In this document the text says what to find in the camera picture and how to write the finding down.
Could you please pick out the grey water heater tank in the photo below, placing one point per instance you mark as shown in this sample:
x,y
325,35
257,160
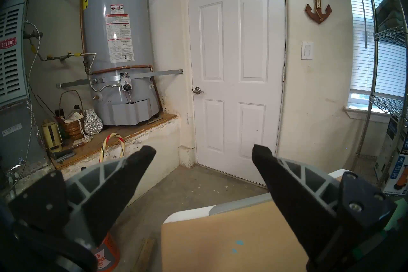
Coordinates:
x,y
137,35

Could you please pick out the white window blinds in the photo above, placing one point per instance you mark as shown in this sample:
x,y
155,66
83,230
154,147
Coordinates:
x,y
360,61

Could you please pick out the white panel door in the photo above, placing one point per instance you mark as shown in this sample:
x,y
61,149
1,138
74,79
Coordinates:
x,y
229,89

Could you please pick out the grey bryant furnace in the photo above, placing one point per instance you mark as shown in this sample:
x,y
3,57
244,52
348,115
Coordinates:
x,y
12,83

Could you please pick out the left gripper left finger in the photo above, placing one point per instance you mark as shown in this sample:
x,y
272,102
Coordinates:
x,y
111,191

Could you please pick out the gas pipe with yellow valve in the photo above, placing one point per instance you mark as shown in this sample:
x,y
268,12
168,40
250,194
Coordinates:
x,y
57,58

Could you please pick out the white light switch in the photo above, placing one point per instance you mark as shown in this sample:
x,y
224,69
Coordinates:
x,y
307,50

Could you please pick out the white folding table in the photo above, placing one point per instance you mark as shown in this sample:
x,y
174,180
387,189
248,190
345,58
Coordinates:
x,y
191,212

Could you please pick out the orange plastic bucket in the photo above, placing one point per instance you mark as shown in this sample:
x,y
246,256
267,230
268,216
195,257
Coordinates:
x,y
106,252

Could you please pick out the brown board table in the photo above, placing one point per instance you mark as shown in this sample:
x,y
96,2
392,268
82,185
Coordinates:
x,y
239,236

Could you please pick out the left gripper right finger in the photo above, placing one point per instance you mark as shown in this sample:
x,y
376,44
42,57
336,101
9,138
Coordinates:
x,y
299,201

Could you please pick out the utility pump box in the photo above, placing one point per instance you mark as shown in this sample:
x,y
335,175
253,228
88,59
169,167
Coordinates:
x,y
398,166

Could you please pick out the silver door knob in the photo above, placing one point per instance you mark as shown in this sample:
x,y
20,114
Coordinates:
x,y
197,90

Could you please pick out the olive cushion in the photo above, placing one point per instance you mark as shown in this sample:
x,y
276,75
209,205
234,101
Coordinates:
x,y
390,3

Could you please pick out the striped candy cane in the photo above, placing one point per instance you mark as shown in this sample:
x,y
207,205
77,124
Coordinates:
x,y
102,150

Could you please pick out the white platform with wood top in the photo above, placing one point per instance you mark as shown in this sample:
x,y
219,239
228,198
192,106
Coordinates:
x,y
159,144

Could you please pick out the foil wrapped object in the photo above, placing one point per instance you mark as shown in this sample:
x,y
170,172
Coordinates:
x,y
92,121

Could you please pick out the green cushion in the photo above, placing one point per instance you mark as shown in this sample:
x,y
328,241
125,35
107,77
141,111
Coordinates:
x,y
392,21

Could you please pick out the white window sill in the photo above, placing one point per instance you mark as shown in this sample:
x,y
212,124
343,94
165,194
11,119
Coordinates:
x,y
360,112

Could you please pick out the yellow metal can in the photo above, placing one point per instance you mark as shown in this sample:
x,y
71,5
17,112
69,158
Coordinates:
x,y
51,136

